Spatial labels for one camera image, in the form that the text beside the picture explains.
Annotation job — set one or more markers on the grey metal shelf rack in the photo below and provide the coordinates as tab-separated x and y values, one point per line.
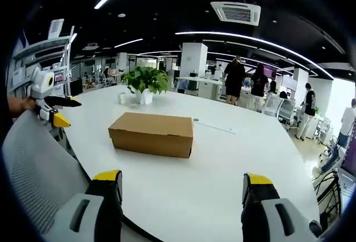
41	58

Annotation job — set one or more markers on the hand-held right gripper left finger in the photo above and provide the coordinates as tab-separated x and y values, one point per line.
91	211

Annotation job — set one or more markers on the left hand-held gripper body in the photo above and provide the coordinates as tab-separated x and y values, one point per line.
41	84

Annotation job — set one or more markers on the white standing desk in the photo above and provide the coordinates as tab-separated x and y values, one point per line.
198	84

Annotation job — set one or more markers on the brown cardboard shoe box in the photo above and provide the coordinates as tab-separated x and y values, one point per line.
153	135

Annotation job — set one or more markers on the person's left hand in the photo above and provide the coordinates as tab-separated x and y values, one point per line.
22	105

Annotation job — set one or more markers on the ceiling air conditioner unit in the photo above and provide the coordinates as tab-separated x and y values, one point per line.
236	12

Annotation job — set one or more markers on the white office chair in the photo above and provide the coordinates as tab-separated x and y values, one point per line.
279	108

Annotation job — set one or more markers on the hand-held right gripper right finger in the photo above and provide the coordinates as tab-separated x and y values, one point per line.
267	211

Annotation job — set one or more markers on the grey mesh office chair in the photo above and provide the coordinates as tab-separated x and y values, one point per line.
39	175

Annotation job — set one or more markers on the white cup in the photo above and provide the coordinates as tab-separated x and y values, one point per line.
121	97

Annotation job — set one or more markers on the green potted plant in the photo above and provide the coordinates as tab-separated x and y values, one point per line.
146	82

